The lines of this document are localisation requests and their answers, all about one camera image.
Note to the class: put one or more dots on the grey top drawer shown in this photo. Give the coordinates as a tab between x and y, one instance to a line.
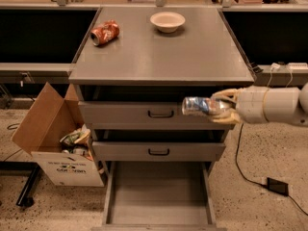
143	116

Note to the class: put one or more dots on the silver blue redbull can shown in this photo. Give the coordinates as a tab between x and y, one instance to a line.
205	106

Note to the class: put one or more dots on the black metal stand leg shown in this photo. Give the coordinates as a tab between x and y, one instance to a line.
29	169

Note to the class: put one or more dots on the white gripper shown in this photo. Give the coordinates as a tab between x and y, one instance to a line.
250	105

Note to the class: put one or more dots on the black power adapter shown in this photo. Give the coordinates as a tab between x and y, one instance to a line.
277	186

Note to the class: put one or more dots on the grey drawer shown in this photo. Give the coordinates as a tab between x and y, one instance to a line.
159	146
143	116
158	196

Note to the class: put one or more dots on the grey middle drawer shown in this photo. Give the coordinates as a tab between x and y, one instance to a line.
159	146

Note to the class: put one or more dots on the white power strip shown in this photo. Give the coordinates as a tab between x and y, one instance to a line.
297	66

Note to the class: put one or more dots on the white bowl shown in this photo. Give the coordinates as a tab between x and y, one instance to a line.
167	22

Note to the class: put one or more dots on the crushed orange soda can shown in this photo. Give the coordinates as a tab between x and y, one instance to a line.
104	32

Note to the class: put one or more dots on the cardboard box with trash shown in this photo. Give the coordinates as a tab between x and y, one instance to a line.
50	118

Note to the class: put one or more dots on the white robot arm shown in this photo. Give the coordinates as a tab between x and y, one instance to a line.
285	105

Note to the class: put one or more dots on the grey bottom drawer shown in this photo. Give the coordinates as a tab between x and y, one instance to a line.
158	196

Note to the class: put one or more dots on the grey drawer cabinet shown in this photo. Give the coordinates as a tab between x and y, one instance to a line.
145	65

